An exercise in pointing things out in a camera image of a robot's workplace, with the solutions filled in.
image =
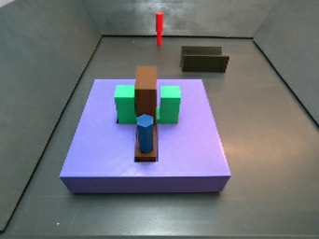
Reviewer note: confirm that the red peg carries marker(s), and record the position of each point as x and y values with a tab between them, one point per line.
160	26

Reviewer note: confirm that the purple board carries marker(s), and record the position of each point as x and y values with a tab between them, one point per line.
101	164

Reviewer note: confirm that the blue hexagonal peg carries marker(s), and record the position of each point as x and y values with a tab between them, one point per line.
146	132

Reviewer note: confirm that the green U-shaped block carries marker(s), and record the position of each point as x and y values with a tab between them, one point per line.
168	110

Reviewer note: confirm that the brown block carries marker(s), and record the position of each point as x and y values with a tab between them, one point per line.
146	104

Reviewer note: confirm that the black U-shaped bracket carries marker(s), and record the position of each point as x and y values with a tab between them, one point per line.
204	59

